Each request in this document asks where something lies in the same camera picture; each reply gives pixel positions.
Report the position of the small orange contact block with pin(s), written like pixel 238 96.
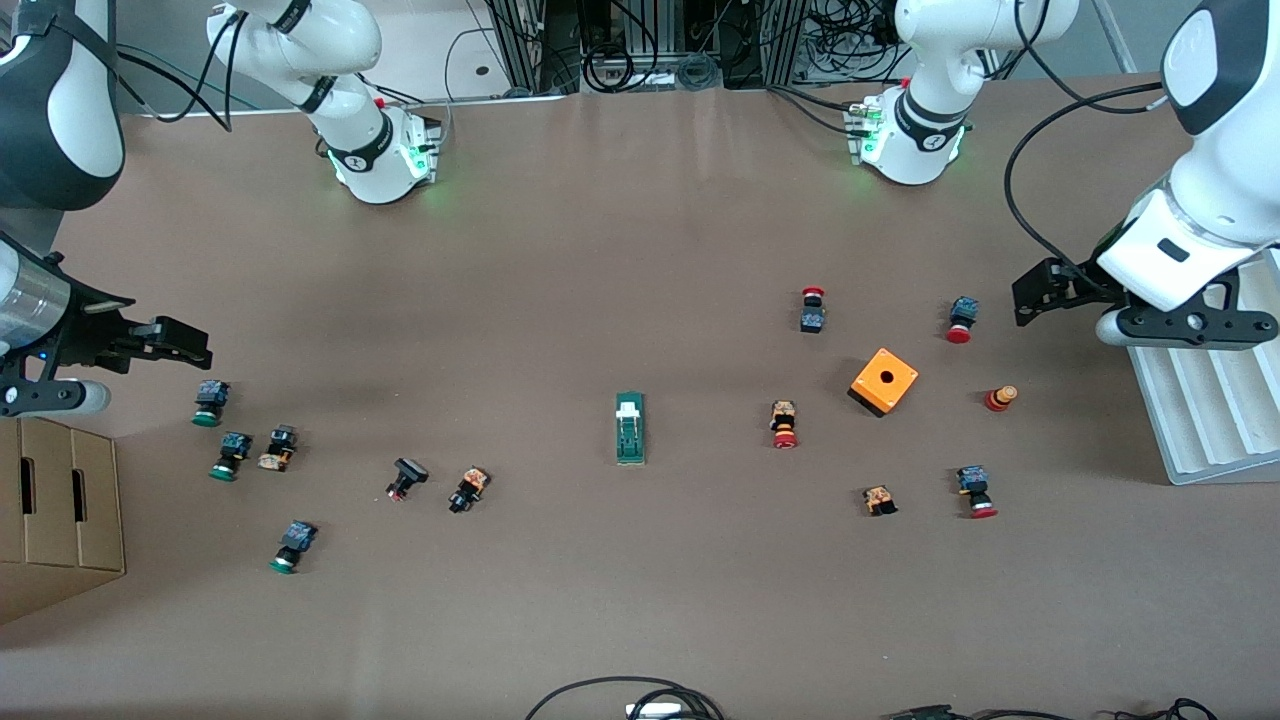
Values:
pixel 879 497

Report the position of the red mushroom push button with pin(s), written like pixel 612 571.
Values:
pixel 972 480
pixel 964 310
pixel 812 320

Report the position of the red button orange block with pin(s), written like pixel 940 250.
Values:
pixel 783 412

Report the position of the white plug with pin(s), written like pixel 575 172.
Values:
pixel 655 711

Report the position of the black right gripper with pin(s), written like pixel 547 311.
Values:
pixel 88 322

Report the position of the green mushroom push button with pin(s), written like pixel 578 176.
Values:
pixel 235 445
pixel 212 395
pixel 298 538

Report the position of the black rectangular push button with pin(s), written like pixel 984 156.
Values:
pixel 408 472

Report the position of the grey ridged tray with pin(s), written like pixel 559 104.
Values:
pixel 1200 420

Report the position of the orange button enclosure box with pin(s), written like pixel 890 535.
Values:
pixel 870 385

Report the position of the black selector switch orange block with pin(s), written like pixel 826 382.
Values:
pixel 280 445
pixel 470 487

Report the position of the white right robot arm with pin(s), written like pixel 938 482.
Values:
pixel 345 110

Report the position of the red indicator orange tip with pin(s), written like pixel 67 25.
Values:
pixel 997 400

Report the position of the brown cardboard box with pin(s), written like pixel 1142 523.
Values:
pixel 50 560

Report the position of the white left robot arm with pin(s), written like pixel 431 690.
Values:
pixel 1210 200

